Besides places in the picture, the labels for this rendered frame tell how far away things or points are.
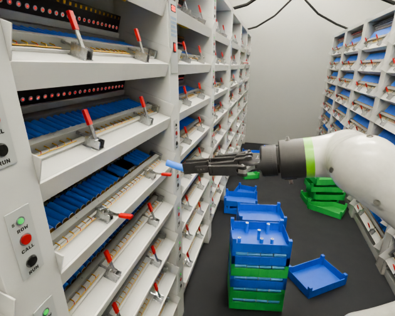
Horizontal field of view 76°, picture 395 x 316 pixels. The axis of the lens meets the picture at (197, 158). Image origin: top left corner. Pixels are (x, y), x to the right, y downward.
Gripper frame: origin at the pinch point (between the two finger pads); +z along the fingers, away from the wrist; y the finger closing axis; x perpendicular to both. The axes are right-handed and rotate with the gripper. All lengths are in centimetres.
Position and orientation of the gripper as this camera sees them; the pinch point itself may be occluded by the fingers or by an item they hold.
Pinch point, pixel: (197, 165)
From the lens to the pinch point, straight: 67.0
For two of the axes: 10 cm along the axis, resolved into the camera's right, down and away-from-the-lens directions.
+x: -1.8, -9.4, -2.9
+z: -9.4, 0.8, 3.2
